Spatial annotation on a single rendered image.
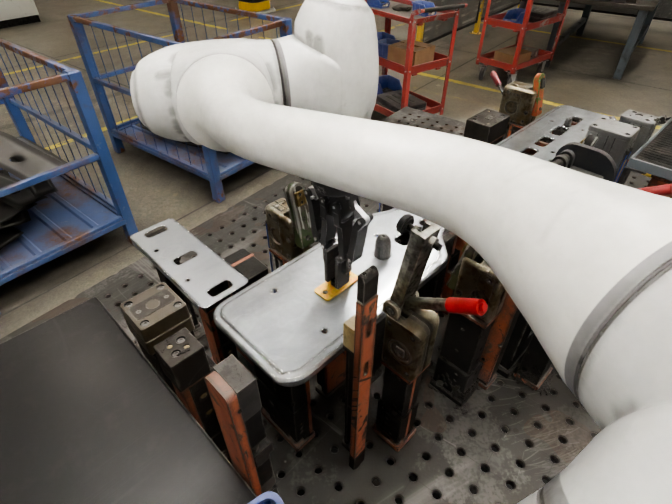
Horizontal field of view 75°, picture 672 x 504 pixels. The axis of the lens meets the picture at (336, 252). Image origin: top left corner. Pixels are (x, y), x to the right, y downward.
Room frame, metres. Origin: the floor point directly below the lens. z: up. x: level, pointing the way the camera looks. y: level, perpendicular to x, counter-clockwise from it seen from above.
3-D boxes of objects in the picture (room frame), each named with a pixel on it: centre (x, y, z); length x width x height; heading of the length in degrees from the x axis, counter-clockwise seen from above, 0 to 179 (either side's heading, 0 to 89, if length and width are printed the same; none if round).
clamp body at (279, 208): (0.76, 0.10, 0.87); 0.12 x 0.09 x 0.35; 45
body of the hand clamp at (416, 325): (0.45, -0.12, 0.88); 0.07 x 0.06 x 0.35; 45
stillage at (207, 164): (3.04, 0.99, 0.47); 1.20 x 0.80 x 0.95; 53
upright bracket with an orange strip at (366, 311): (0.39, -0.04, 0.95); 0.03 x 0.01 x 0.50; 135
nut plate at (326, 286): (0.57, 0.00, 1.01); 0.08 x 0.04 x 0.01; 135
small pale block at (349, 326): (0.42, -0.03, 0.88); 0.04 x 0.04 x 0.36; 45
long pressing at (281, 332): (0.92, -0.34, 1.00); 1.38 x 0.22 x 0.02; 135
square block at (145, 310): (0.47, 0.28, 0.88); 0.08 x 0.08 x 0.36; 45
